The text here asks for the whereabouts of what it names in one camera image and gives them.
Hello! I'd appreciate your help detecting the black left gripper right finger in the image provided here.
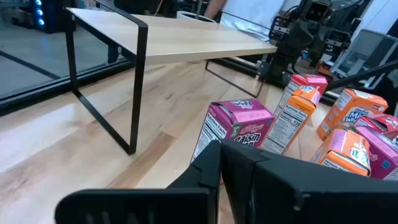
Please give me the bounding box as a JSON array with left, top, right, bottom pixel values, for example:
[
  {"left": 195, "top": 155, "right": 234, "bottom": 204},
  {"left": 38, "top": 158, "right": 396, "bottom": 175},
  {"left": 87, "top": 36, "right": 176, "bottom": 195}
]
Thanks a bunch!
[{"left": 220, "top": 139, "right": 398, "bottom": 224}]

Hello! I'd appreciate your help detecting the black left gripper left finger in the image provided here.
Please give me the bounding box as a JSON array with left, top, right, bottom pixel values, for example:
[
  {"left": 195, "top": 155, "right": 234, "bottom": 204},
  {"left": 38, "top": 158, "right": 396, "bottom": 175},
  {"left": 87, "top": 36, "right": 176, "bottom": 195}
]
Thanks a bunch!
[{"left": 55, "top": 139, "right": 222, "bottom": 224}]

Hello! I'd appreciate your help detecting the orange Mini-Wheats cereal box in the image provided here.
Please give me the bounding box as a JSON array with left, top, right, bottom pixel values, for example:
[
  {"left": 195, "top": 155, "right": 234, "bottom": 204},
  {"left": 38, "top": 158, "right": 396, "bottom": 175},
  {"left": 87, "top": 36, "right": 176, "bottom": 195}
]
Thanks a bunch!
[
  {"left": 316, "top": 88, "right": 389, "bottom": 141},
  {"left": 260, "top": 86, "right": 322, "bottom": 155},
  {"left": 310, "top": 128, "right": 373, "bottom": 177}
]

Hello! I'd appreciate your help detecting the purple Raisin Bran cereal box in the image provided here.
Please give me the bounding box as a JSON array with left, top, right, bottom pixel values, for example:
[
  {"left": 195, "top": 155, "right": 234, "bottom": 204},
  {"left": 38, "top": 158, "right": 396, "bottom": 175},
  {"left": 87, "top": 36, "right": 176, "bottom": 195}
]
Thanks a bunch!
[
  {"left": 190, "top": 98, "right": 276, "bottom": 163},
  {"left": 354, "top": 125, "right": 398, "bottom": 182}
]

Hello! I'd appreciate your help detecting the person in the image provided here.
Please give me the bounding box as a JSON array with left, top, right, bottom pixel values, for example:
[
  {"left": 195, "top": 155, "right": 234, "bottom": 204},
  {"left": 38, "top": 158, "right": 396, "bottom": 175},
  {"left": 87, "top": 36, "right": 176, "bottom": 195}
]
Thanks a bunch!
[{"left": 203, "top": 0, "right": 301, "bottom": 41}]

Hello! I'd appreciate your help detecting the grey framed panel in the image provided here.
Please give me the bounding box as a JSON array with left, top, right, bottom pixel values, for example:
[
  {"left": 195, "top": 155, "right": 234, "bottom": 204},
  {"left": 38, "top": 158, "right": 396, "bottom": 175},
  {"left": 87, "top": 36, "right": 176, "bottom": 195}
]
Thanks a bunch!
[{"left": 330, "top": 29, "right": 398, "bottom": 82}]

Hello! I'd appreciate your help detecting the white plant pot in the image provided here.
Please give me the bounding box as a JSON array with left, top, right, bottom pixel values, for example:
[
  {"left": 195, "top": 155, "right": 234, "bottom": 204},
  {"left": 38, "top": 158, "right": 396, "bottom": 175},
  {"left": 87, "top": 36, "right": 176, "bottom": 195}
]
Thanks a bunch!
[{"left": 176, "top": 11, "right": 217, "bottom": 24}]

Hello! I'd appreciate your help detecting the computer tower with blue lights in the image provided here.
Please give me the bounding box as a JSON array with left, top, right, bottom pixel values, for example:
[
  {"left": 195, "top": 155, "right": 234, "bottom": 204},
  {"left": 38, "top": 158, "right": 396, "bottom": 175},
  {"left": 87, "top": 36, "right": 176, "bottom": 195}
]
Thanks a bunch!
[{"left": 29, "top": 0, "right": 68, "bottom": 34}]

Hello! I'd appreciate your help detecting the wooden shelf with black frame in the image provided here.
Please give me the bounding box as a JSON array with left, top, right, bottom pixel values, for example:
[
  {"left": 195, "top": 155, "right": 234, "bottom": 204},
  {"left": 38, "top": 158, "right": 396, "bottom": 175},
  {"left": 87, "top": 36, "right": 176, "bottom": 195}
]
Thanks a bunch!
[{"left": 63, "top": 0, "right": 278, "bottom": 156}]

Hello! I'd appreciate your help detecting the black aluminium table rail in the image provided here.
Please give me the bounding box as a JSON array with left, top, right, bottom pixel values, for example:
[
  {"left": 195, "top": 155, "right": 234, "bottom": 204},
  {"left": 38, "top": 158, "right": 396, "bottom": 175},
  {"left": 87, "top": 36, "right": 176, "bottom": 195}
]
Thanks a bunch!
[{"left": 0, "top": 60, "right": 135, "bottom": 116}]

